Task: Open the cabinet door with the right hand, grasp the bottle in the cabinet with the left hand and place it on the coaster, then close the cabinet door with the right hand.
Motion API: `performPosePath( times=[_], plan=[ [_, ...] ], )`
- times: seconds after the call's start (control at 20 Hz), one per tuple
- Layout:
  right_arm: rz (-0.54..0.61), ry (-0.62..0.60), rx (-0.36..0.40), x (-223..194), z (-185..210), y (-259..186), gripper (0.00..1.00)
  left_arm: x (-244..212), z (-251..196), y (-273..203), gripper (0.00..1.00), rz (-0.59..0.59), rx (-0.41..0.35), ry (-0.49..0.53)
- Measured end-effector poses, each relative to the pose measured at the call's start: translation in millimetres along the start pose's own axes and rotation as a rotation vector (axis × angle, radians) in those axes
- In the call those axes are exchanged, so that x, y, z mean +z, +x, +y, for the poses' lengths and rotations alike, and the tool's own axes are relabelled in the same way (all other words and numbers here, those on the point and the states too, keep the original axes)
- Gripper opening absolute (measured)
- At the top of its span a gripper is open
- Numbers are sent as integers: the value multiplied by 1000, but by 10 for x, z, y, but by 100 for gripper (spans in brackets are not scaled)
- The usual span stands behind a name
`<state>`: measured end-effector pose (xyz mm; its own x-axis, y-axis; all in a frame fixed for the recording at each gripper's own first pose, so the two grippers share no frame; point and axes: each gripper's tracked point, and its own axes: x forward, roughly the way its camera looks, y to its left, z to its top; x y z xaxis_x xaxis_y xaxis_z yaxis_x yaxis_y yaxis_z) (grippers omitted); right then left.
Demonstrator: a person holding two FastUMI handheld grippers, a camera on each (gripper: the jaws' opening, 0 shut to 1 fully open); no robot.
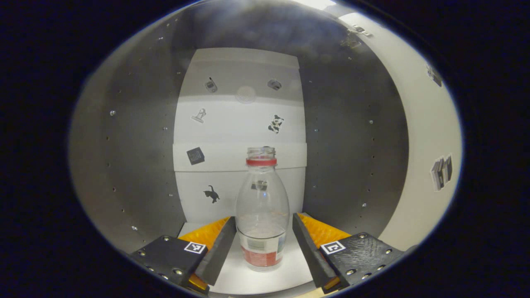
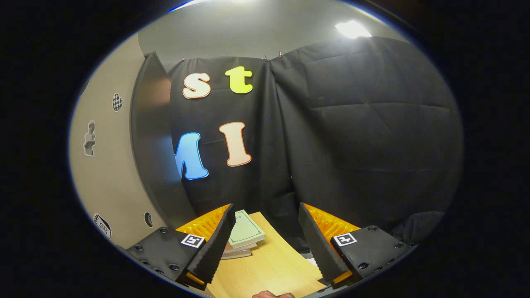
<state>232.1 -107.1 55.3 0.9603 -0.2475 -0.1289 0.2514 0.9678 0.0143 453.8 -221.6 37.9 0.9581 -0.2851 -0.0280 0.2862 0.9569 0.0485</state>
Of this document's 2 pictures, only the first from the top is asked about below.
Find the metal door hinge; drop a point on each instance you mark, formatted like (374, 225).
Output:
(355, 35)

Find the clear bottle with red label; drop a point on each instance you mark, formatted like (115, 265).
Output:
(261, 207)

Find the large ceiling light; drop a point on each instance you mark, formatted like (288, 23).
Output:
(316, 3)

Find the dark grey cabinet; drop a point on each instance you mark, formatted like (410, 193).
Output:
(132, 145)

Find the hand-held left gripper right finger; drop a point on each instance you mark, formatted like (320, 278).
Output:
(308, 252)

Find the grey cabinet door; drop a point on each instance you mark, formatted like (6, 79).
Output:
(414, 145)

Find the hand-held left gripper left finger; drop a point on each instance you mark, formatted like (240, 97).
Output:
(219, 252)

